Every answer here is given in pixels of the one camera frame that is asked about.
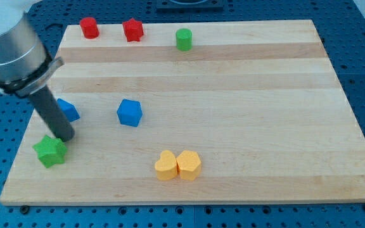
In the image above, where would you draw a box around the red star block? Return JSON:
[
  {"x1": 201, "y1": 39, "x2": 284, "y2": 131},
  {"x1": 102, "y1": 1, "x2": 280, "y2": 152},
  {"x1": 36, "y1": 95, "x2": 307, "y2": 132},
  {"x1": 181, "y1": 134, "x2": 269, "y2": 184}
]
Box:
[{"x1": 122, "y1": 18, "x2": 144, "y2": 42}]

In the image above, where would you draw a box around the green cylinder block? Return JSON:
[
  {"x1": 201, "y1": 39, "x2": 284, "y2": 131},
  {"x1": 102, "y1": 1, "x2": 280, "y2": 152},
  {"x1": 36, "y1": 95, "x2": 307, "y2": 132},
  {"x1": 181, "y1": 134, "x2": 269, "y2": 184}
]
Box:
[{"x1": 176, "y1": 28, "x2": 192, "y2": 51}]

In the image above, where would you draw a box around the red cylinder block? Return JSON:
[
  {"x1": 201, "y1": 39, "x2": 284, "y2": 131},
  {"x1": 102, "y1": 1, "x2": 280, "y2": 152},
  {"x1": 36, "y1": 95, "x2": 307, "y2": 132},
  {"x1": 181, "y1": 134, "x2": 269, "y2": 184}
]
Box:
[{"x1": 79, "y1": 17, "x2": 99, "y2": 39}]

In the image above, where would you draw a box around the blue triangle block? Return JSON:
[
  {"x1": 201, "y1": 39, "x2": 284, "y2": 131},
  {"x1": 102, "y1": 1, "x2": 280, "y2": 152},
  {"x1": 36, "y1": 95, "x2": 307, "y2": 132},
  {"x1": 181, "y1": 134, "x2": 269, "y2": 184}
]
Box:
[{"x1": 57, "y1": 98, "x2": 80, "y2": 122}]

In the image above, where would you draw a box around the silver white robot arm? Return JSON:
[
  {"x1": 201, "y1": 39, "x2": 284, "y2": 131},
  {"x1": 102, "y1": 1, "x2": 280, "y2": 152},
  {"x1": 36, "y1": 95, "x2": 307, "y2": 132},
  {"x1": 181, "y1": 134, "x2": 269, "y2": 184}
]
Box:
[{"x1": 0, "y1": 0, "x2": 63, "y2": 98}]

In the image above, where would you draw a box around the blue pentagon block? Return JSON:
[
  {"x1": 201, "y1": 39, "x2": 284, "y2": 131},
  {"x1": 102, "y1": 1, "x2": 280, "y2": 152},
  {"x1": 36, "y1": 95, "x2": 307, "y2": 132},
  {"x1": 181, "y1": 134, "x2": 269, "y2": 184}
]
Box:
[{"x1": 117, "y1": 99, "x2": 143, "y2": 127}]

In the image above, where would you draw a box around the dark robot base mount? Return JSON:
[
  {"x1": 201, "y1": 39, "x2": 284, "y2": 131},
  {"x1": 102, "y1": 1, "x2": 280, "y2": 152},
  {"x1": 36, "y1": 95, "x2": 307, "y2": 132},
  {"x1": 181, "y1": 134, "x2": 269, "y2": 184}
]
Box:
[{"x1": 155, "y1": 0, "x2": 226, "y2": 11}]

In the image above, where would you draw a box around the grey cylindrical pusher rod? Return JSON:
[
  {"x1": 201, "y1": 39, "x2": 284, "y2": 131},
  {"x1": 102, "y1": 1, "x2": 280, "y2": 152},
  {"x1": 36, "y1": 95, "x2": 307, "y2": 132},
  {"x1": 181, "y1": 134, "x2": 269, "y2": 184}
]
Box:
[{"x1": 29, "y1": 85, "x2": 75, "y2": 142}]

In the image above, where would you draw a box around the green star block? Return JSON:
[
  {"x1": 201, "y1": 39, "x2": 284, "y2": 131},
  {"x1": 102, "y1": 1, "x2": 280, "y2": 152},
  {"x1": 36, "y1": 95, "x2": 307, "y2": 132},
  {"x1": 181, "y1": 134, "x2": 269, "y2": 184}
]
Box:
[{"x1": 32, "y1": 135, "x2": 67, "y2": 168}]

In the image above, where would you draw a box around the yellow pentagon block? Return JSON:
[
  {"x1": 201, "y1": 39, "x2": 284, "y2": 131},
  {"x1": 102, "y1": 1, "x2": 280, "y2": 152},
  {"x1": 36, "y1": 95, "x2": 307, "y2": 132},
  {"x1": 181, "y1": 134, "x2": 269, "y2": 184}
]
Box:
[{"x1": 176, "y1": 150, "x2": 202, "y2": 181}]

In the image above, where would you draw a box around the yellow heart block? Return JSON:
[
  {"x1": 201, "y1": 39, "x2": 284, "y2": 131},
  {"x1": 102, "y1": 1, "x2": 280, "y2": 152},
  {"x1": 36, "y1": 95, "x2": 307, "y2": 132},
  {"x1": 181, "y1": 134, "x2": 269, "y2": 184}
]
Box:
[{"x1": 155, "y1": 150, "x2": 178, "y2": 181}]

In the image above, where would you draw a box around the wooden board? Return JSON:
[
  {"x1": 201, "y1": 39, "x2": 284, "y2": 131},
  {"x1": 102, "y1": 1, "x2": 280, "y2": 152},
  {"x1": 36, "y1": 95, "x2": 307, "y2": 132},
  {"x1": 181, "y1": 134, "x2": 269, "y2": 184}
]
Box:
[{"x1": 0, "y1": 20, "x2": 365, "y2": 206}]

